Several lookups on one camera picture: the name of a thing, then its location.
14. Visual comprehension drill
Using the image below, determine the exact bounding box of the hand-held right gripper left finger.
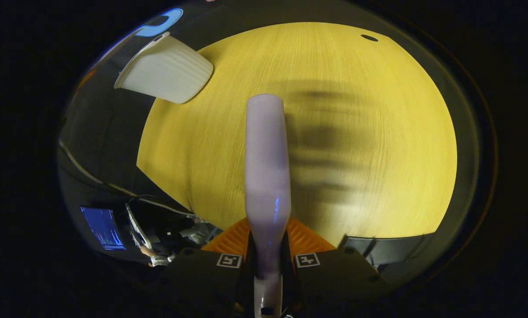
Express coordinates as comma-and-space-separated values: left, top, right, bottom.
158, 216, 252, 310

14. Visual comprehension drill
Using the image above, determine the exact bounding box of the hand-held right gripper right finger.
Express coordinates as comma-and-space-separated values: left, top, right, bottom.
283, 216, 383, 312

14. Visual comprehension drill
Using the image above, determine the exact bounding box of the small pale pink broom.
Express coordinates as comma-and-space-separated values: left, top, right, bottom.
244, 94, 292, 318

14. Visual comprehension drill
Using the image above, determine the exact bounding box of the white ribbed garbage bin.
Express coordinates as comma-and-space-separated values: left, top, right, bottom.
114, 32, 214, 105

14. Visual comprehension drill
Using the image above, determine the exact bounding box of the lit blue computer screen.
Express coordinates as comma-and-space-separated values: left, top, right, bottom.
80, 206, 126, 251

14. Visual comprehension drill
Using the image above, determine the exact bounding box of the white cable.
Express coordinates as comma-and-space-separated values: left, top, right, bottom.
58, 140, 196, 217

